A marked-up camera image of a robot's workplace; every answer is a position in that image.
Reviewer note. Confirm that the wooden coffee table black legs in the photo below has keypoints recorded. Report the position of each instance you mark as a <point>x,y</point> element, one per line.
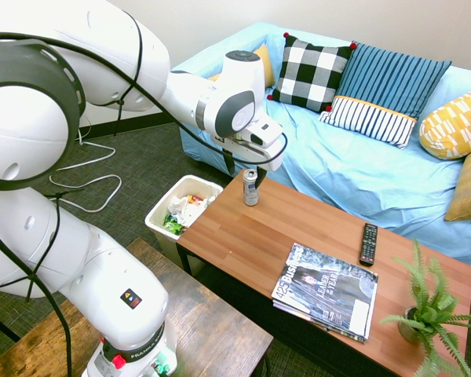
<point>259,231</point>

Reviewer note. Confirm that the yellow white patterned bolster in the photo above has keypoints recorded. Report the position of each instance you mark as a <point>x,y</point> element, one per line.
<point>455,125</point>

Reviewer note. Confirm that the rustic dark wood table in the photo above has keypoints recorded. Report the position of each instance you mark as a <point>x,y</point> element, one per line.
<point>212,326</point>

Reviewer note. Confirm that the blue striped pillow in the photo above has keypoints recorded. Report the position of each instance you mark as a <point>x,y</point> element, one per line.
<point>384,90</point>

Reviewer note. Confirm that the black camera tripod stand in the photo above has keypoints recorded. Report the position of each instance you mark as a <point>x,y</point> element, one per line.
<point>2,325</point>

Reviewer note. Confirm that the green plastic wrapper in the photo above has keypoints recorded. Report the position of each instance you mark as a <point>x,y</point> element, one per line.
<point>172,227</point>

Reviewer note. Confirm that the light blue covered sofa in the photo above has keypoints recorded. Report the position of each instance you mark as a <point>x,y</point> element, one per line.
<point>349,173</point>

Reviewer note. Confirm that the green fern plant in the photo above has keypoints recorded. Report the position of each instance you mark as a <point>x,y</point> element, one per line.
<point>431,306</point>

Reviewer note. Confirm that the thin glossy magazine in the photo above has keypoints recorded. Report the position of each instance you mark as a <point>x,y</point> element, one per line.
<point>294,310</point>

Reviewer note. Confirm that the cream plastic trash bin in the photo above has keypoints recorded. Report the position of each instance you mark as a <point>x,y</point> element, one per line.
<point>163,235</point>

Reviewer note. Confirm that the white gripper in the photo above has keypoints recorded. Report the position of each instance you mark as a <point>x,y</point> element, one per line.
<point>269,151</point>

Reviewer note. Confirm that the business magazine dark cover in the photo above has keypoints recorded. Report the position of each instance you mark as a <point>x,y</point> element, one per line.
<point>326,290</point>

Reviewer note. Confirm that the black white checkered pillow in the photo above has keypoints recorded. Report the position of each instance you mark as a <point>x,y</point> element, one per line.
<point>310,74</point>

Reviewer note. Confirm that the silver drink can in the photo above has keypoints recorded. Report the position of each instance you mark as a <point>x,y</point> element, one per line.
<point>250,190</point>

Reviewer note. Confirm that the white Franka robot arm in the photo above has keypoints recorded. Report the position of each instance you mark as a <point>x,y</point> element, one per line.
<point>114,275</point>

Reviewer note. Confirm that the grey plant pot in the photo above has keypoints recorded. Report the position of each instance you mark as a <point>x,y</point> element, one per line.
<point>408,328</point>

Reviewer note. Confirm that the white crumpled paper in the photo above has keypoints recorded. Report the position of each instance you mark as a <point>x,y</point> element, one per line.
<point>180,208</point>

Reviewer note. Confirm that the black remote control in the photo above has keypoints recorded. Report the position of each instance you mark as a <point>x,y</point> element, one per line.
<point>369,243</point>

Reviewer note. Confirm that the orange snack wrapper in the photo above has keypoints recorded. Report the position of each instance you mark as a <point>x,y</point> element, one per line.
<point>196,200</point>

